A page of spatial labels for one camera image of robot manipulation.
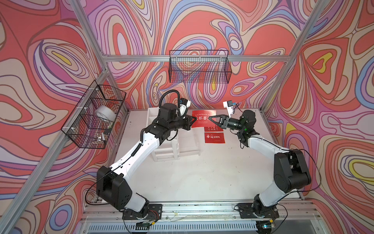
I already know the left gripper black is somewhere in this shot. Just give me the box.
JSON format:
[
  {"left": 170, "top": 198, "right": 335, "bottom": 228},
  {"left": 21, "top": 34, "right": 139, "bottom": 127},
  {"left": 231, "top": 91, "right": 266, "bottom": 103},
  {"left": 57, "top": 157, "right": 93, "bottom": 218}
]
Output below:
[{"left": 167, "top": 114, "right": 197, "bottom": 133}]

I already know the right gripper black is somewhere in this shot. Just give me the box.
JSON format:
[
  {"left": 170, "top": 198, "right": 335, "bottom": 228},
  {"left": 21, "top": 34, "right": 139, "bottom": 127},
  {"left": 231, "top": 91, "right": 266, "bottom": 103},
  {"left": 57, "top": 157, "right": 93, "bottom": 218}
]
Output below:
[{"left": 208, "top": 114, "right": 244, "bottom": 131}]

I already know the white plastic drawer organizer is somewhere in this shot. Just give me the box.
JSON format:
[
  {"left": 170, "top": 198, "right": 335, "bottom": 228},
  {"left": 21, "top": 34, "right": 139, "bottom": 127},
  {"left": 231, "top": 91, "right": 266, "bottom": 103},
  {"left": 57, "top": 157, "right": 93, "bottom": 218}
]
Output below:
[{"left": 146, "top": 107, "right": 180, "bottom": 162}]

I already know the red postcard white text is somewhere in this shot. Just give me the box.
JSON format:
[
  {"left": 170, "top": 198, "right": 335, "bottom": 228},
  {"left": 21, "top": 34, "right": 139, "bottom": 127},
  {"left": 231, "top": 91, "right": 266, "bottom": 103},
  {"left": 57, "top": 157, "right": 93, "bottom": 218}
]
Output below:
[{"left": 204, "top": 126, "right": 223, "bottom": 132}]

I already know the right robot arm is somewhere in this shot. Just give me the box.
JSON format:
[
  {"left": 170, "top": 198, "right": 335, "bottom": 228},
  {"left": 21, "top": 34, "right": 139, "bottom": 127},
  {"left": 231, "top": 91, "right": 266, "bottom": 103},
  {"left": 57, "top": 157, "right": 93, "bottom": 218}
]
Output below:
[{"left": 208, "top": 110, "right": 312, "bottom": 207}]

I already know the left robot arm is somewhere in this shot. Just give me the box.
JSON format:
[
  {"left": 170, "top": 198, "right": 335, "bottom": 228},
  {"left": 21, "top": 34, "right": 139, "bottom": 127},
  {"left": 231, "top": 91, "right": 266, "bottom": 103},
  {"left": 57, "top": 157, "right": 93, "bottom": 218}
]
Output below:
[{"left": 96, "top": 89, "right": 196, "bottom": 214}]

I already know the black clip in basket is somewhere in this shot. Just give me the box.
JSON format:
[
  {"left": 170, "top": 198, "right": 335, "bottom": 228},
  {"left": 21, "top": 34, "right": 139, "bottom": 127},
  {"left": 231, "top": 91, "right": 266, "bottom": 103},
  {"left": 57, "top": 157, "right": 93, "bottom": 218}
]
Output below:
[{"left": 103, "top": 128, "right": 112, "bottom": 135}]

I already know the white tape roll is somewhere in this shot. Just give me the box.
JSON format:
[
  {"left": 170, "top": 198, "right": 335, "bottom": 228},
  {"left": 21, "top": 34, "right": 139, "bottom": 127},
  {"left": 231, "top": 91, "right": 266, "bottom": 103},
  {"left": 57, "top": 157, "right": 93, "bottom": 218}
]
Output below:
[{"left": 94, "top": 105, "right": 116, "bottom": 121}]

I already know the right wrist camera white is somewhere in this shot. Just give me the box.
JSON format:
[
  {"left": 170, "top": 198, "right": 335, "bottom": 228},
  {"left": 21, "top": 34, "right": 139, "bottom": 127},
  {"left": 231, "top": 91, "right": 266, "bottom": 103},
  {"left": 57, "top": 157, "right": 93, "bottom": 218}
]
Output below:
[{"left": 223, "top": 100, "right": 238, "bottom": 117}]

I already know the black wire basket back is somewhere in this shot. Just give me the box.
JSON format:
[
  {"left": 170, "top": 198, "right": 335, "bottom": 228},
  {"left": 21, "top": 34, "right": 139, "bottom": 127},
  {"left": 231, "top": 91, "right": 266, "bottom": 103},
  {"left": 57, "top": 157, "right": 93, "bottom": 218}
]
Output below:
[{"left": 168, "top": 49, "right": 232, "bottom": 84}]

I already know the black wire basket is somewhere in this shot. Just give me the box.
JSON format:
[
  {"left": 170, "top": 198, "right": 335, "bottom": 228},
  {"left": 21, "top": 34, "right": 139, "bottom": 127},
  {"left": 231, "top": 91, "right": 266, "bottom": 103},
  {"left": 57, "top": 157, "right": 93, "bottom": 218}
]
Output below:
[
  {"left": 61, "top": 81, "right": 127, "bottom": 149},
  {"left": 168, "top": 49, "right": 232, "bottom": 84}
]

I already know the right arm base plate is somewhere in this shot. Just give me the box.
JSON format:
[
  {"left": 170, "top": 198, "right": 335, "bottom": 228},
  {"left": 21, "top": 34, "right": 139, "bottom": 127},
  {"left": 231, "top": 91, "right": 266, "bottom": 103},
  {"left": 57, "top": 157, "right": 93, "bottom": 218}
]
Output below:
[{"left": 234, "top": 202, "right": 280, "bottom": 220}]

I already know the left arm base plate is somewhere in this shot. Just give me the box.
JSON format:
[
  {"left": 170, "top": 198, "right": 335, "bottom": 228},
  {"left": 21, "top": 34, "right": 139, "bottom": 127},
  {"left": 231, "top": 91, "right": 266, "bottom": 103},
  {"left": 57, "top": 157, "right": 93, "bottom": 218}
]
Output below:
[{"left": 122, "top": 203, "right": 163, "bottom": 221}]

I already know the black wire basket left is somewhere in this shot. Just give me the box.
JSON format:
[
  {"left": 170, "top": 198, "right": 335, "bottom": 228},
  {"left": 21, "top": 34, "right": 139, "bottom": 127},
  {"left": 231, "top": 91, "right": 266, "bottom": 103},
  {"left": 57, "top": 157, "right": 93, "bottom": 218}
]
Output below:
[{"left": 61, "top": 81, "right": 127, "bottom": 149}]

